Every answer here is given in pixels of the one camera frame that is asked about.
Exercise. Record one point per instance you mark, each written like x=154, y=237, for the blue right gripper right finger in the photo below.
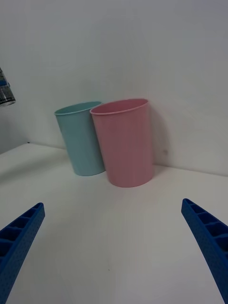
x=209, y=240

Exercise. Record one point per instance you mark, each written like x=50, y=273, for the silver and black drink can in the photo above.
x=5, y=90

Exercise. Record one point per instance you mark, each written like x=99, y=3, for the pale blue plastic waste bin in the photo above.
x=78, y=142

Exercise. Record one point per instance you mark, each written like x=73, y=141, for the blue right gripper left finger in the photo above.
x=20, y=242

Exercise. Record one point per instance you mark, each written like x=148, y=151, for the pink plastic waste bin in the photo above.
x=128, y=147

